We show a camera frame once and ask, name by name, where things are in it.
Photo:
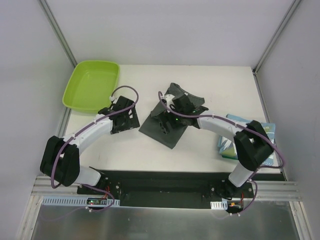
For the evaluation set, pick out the dark grey t shirt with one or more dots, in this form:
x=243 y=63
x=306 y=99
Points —
x=185 y=104

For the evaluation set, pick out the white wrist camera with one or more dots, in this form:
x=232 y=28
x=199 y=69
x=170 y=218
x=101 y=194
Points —
x=112 y=98
x=167 y=99

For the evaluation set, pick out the aluminium frame post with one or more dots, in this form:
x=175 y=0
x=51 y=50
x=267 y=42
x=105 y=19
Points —
x=277 y=34
x=57 y=31

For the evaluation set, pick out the right aluminium frame post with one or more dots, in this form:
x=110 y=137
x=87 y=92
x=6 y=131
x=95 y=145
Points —
x=277 y=34

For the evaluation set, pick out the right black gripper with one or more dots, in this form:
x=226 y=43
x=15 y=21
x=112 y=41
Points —
x=163 y=122

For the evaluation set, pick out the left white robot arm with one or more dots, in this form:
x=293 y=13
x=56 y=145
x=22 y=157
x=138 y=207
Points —
x=61 y=158

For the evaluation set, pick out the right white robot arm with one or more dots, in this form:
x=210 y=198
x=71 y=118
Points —
x=252 y=144

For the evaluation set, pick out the white cable duct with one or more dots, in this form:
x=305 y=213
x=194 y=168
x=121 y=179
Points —
x=75 y=201
x=219 y=205

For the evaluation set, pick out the folded blue printed t shirt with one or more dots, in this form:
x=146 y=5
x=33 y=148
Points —
x=227 y=147

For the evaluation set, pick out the right white cable duct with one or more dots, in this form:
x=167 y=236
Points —
x=219 y=205

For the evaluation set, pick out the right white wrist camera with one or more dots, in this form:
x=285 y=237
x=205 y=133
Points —
x=167 y=99

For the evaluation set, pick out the left white cable duct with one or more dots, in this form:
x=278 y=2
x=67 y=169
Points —
x=75 y=201

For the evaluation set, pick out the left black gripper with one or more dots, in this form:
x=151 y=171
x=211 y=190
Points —
x=133 y=115

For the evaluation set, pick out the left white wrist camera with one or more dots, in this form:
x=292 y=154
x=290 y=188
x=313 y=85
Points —
x=112 y=98

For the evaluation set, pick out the left aluminium frame post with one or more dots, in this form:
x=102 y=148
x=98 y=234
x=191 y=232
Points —
x=57 y=31

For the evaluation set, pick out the lime green plastic bin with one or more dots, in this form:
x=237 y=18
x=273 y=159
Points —
x=91 y=85

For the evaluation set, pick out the folded green t shirt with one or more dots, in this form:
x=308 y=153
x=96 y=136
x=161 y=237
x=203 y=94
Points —
x=232 y=157

